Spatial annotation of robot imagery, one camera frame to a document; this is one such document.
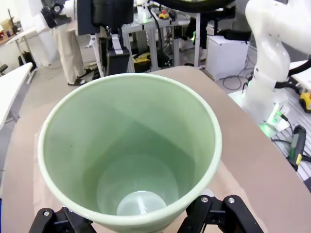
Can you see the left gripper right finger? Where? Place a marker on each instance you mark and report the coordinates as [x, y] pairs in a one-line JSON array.
[[233, 211]]

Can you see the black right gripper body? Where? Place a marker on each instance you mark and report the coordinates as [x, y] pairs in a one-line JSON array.
[[49, 18]]

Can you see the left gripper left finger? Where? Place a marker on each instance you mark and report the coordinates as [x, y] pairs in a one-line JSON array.
[[48, 221]]

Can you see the tall mint green cup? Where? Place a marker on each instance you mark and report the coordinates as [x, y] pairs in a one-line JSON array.
[[121, 133]]

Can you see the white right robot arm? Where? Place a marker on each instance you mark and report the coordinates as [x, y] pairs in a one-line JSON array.
[[267, 48]]

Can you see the white desk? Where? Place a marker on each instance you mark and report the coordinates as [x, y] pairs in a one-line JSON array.
[[24, 35]]

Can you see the person in beige trousers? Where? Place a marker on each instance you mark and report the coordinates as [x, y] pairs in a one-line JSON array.
[[66, 55]]

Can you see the black monitor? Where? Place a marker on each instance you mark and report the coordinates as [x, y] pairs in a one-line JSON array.
[[107, 12]]

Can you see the white rounded table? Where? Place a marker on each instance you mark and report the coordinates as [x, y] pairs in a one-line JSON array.
[[12, 85]]

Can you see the black computer box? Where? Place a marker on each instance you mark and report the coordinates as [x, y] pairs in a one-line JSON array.
[[117, 63]]

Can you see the black green handheld device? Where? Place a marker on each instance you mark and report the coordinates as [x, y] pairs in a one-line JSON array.
[[297, 143]]

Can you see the yellow black tool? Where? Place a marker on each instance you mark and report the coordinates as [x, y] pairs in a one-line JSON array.
[[143, 59]]

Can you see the yellow emergency stop button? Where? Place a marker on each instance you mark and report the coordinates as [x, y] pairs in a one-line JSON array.
[[164, 14]]

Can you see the white cabinet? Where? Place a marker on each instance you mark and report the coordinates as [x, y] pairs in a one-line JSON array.
[[226, 57]]

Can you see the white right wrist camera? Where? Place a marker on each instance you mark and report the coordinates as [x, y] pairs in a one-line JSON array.
[[68, 8]]

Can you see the aluminium frame bench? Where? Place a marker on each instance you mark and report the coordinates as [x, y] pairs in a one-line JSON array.
[[150, 26]]

